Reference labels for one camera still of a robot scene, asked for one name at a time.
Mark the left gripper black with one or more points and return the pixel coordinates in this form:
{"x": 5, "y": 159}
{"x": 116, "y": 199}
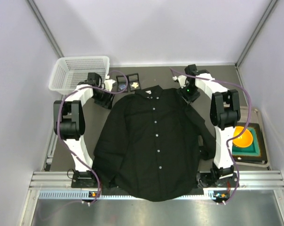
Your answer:
{"x": 104, "y": 102}

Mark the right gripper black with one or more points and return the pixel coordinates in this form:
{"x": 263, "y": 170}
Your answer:
{"x": 190, "y": 97}

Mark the black button shirt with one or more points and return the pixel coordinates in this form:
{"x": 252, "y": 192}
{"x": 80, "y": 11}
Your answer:
{"x": 151, "y": 145}

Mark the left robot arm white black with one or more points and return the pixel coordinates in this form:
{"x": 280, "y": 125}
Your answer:
{"x": 69, "y": 121}

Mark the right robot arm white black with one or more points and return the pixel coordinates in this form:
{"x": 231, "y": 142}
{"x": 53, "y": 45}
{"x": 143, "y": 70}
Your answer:
{"x": 224, "y": 114}

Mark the black box gold brooch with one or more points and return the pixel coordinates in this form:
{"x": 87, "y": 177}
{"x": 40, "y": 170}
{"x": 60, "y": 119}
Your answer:
{"x": 134, "y": 83}

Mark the white perforated plastic basket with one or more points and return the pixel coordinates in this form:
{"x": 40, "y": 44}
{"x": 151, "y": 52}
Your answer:
{"x": 69, "y": 71}

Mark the metal tray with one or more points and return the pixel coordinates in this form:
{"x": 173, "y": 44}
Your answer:
{"x": 256, "y": 118}

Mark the orange bowl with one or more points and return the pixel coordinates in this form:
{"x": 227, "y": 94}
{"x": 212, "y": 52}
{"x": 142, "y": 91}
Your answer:
{"x": 244, "y": 140}

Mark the green black mat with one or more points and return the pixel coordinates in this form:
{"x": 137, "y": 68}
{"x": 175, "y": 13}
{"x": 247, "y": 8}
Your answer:
{"x": 256, "y": 152}

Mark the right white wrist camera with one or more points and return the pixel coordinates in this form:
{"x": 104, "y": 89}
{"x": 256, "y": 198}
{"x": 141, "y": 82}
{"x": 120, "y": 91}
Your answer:
{"x": 181, "y": 79}

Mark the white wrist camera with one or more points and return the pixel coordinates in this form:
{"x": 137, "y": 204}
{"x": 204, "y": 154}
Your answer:
{"x": 181, "y": 79}
{"x": 109, "y": 83}

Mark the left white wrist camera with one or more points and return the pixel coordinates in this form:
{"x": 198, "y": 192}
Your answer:
{"x": 109, "y": 83}

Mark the aluminium rail frame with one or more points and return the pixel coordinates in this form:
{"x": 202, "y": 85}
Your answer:
{"x": 46, "y": 180}

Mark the grey slotted cable duct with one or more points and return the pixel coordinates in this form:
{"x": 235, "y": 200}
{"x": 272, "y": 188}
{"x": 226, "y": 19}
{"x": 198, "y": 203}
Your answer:
{"x": 89, "y": 195}

